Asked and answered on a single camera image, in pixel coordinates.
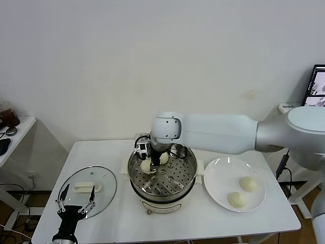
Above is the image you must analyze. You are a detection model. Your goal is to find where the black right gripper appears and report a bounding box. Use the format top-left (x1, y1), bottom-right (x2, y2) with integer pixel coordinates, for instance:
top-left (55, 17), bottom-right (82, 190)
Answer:
top-left (149, 143), bottom-right (171, 174)

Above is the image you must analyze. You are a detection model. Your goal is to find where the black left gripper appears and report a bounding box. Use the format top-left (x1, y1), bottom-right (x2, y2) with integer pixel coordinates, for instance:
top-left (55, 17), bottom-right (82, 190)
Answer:
top-left (54, 183), bottom-right (97, 235)

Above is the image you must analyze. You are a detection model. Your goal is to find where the white steamed baozi bun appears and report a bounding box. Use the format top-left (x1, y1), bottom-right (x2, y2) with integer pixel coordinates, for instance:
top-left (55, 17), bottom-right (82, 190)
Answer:
top-left (239, 176), bottom-right (259, 193)
top-left (140, 159), bottom-right (157, 175)
top-left (158, 151), bottom-right (170, 165)
top-left (227, 192), bottom-right (247, 210)

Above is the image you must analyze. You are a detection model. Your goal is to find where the glass lid with white handle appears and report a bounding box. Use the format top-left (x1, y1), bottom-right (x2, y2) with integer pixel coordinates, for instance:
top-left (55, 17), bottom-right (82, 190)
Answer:
top-left (57, 166), bottom-right (117, 221)

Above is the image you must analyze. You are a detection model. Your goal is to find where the steel perforated steamer basket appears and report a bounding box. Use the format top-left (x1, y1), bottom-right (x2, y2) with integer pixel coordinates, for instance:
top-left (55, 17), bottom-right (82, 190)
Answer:
top-left (127, 138), bottom-right (198, 201)

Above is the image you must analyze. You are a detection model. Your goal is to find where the white electric cooking pot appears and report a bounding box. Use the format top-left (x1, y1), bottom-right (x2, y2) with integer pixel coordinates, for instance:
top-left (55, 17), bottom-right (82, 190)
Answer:
top-left (119, 159), bottom-right (205, 216)

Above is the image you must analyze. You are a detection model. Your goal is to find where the white round plate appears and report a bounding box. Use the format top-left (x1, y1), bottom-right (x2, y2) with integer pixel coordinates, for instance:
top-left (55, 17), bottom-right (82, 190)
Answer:
top-left (203, 157), bottom-right (267, 213)

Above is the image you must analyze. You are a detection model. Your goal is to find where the white side desk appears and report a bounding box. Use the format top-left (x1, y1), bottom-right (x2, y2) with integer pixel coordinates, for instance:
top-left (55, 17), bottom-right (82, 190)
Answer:
top-left (0, 116), bottom-right (38, 231)

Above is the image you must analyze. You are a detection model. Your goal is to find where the black computer mouse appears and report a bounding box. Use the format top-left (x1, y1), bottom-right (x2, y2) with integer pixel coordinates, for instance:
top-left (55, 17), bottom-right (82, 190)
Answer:
top-left (0, 138), bottom-right (12, 156)

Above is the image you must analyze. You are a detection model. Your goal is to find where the plastic iced coffee cup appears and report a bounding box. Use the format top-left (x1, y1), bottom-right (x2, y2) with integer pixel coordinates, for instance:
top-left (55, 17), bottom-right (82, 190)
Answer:
top-left (0, 101), bottom-right (21, 128)

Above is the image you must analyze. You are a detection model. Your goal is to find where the dark grey open laptop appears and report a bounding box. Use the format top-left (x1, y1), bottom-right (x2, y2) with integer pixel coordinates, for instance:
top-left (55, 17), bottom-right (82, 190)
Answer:
top-left (302, 65), bottom-right (325, 107)

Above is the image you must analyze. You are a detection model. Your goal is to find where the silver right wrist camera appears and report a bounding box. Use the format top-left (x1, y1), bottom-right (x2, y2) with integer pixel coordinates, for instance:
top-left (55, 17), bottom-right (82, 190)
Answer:
top-left (134, 133), bottom-right (152, 156)

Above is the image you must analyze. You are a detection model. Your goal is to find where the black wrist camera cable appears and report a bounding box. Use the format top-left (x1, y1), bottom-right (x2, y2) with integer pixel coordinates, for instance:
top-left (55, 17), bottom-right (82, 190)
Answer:
top-left (169, 144), bottom-right (188, 159)

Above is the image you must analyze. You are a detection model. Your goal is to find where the black floor cable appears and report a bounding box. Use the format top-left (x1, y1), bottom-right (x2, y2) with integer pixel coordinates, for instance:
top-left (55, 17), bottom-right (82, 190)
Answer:
top-left (0, 183), bottom-right (35, 229)

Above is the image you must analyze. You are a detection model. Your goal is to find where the black cable with adapter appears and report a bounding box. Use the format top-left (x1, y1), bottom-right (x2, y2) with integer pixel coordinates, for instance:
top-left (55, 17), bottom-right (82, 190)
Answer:
top-left (276, 149), bottom-right (293, 199)

